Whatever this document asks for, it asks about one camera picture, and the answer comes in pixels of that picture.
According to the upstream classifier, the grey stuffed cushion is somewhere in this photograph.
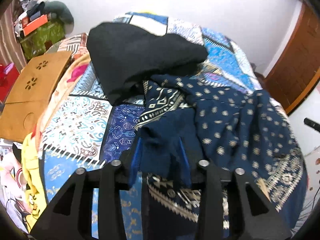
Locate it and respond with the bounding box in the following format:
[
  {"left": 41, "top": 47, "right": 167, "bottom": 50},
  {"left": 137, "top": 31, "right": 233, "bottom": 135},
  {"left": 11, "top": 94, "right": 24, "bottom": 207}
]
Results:
[{"left": 43, "top": 1, "right": 74, "bottom": 27}]

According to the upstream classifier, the green storage box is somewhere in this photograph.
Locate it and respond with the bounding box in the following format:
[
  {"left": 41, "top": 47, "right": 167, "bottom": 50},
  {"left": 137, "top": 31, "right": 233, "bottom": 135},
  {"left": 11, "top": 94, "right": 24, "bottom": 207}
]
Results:
[{"left": 20, "top": 20, "right": 65, "bottom": 61}]

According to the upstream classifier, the black folded garment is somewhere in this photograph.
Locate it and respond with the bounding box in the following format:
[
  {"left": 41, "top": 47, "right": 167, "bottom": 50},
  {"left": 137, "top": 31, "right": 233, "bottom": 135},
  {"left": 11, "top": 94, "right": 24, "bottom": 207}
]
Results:
[{"left": 87, "top": 22, "right": 208, "bottom": 106}]

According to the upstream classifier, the orange flat box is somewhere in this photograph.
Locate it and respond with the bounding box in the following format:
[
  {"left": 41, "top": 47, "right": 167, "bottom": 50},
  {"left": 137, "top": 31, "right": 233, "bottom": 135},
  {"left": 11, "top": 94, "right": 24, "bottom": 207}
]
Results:
[{"left": 23, "top": 15, "right": 48, "bottom": 36}]

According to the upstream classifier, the navy patterned hooded garment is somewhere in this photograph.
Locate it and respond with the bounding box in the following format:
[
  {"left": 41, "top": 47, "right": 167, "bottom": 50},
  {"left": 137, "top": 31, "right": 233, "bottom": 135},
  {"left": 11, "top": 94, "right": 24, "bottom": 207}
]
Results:
[{"left": 135, "top": 75, "right": 300, "bottom": 239}]

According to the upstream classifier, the striped maroon curtain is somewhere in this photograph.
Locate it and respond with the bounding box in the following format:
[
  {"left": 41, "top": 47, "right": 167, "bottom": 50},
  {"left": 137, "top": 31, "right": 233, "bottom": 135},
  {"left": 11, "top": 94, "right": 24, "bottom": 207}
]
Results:
[{"left": 1, "top": 0, "right": 27, "bottom": 72}]

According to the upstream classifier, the blue patchwork bed quilt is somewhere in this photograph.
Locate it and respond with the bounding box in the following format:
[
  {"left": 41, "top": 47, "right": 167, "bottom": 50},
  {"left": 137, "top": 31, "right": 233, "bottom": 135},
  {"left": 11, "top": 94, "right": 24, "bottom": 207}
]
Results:
[{"left": 38, "top": 11, "right": 308, "bottom": 240}]

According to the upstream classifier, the brown wooden folding table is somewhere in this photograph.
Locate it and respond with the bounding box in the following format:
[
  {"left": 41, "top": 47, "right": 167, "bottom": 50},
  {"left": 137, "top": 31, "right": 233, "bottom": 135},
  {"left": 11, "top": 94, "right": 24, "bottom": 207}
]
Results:
[{"left": 0, "top": 51, "right": 72, "bottom": 142}]

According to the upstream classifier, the yellow cartoon blanket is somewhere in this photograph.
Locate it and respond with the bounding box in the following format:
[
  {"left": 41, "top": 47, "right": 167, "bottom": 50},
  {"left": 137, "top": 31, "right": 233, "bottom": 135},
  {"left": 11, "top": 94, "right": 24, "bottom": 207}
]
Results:
[{"left": 21, "top": 133, "right": 47, "bottom": 232}]

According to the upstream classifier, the brown wooden door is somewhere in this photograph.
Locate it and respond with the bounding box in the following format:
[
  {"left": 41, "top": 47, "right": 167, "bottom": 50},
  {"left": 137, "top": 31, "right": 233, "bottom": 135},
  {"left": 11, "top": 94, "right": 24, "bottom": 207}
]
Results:
[{"left": 264, "top": 3, "right": 319, "bottom": 114}]

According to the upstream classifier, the orange fleece blanket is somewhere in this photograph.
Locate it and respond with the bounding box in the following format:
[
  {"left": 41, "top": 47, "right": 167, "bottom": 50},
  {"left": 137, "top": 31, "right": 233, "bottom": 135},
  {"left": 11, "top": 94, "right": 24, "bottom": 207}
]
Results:
[{"left": 30, "top": 32, "right": 92, "bottom": 153}]

